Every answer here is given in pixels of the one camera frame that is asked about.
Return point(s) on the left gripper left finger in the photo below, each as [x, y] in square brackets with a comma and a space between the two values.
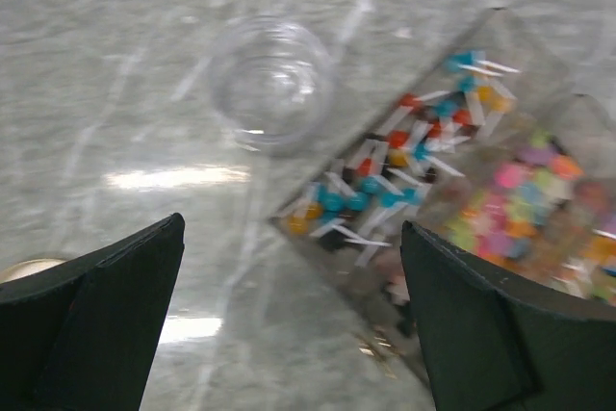
[83, 335]

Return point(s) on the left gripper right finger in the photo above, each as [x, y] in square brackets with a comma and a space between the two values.
[493, 340]

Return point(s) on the clear plastic jar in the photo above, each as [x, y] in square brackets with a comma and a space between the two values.
[271, 83]

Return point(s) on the white gold jar lid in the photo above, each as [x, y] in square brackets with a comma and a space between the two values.
[27, 268]

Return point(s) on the clear compartment candy box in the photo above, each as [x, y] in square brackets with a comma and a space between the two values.
[492, 150]

